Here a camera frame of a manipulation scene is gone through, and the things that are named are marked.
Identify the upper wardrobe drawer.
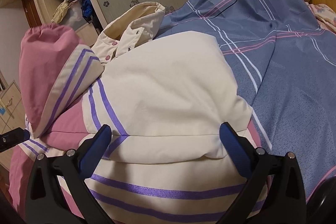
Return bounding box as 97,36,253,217
76,23,98,47

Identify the blue garment in wardrobe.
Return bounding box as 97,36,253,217
81,0,95,23

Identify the blue plaid bed cover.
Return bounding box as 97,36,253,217
158,0,335,197

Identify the beige cloth bag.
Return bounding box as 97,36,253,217
51,0,70,24

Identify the brown wooden door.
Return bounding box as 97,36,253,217
22,0,42,28

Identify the white and pink jacket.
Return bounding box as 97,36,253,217
9,2,260,223

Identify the wooden shelf cabinet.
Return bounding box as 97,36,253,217
0,70,27,172

